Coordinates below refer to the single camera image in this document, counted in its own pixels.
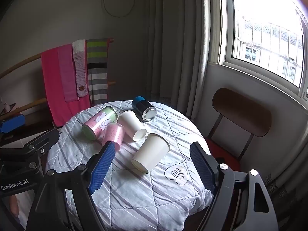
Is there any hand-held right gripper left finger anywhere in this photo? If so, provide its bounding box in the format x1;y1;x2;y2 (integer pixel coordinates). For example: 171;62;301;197
26;141;116;231

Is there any wooden towel rack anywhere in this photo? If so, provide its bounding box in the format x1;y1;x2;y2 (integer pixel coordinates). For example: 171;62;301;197
0;37;116;119

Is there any hot pink towel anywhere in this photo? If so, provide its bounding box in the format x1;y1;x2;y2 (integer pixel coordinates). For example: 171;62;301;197
41;45;91;127

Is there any white and pink knitted cloth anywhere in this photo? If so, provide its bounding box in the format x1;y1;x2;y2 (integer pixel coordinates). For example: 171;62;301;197
72;39;88;99

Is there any grey curtain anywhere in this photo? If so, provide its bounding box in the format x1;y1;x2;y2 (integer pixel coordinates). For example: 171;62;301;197
144;0;210;121

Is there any striped quilted table cover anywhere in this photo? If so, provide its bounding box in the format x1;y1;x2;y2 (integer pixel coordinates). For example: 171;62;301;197
44;100;213;231

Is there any pink and green can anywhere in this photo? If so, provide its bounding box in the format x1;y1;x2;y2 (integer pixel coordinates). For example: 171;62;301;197
82;105;118;141

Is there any person's left hand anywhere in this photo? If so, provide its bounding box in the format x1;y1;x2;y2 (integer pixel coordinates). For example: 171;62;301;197
10;194;20;216

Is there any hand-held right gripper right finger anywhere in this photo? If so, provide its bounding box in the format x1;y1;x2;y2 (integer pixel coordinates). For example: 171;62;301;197
189;141;278;231

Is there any wooden chair with red seat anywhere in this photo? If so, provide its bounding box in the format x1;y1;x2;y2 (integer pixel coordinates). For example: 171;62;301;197
202;88;272;172

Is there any window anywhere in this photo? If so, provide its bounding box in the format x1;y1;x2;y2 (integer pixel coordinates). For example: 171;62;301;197
217;0;308;100

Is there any white paper cup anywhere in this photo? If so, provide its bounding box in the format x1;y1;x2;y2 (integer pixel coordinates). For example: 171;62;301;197
131;133;171;174
117;110;147;142

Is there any dark patterned curtain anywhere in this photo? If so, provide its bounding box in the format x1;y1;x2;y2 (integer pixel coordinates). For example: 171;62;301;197
264;170;308;231

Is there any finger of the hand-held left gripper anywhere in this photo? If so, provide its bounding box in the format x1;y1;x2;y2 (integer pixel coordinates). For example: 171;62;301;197
23;128;60;155
0;114;26;134

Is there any grey and green striped towel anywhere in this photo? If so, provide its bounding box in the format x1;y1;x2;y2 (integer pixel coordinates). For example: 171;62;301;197
86;38;109;103

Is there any pink plastic cup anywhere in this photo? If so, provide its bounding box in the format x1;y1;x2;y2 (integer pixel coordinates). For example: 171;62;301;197
102;122;125;151

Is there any light pink towel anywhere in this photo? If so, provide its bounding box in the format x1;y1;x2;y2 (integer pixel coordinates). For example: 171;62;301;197
57;44;76;102

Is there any black can with blue lid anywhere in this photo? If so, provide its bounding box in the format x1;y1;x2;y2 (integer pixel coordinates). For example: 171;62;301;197
131;96;157;122

